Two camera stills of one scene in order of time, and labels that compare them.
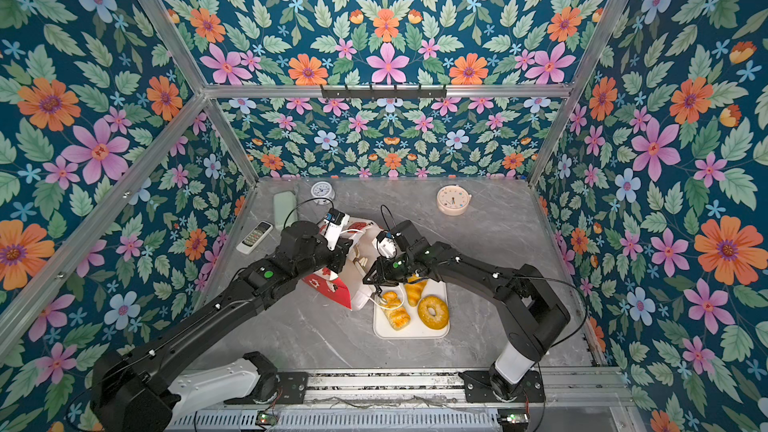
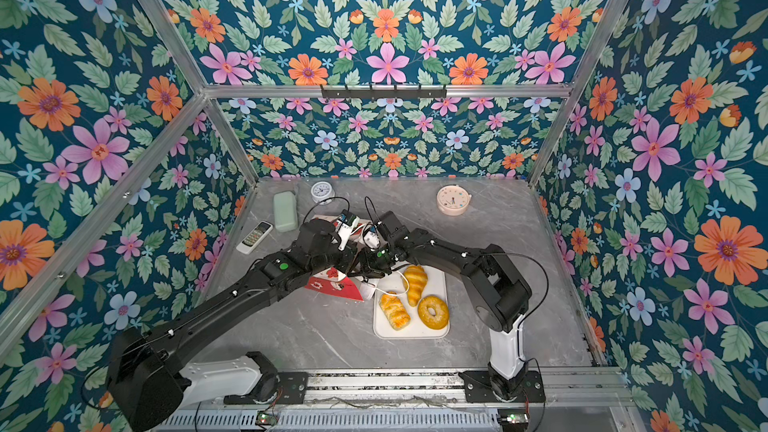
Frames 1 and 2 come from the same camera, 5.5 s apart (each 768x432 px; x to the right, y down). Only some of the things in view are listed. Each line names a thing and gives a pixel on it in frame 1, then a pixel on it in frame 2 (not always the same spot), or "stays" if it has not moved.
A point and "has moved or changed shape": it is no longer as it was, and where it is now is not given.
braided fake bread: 397,316 stays
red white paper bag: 347,283 has moved or changed shape
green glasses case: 284,203 stays
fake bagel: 439,319 stays
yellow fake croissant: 413,289 stays
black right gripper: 382,271 -> 367,267
